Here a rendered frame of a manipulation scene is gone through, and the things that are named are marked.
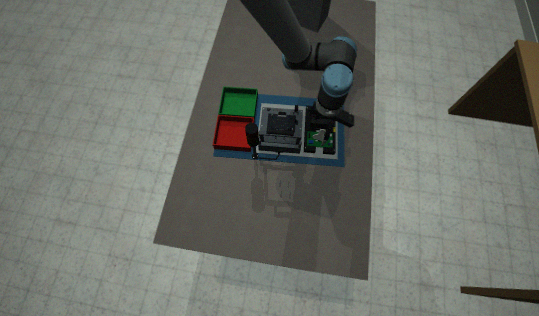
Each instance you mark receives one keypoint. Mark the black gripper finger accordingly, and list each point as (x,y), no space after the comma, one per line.
(323,135)

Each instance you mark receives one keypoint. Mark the green circuit board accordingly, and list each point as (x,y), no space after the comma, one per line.
(317,143)

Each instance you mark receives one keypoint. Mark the red open-top bin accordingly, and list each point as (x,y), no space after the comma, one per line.
(230,133)

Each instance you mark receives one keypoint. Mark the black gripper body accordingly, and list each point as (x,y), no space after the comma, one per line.
(321,121)

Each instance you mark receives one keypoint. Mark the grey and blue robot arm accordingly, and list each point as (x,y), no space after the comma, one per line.
(279,22)

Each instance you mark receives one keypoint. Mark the green bin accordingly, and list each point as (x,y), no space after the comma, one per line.
(235,101)

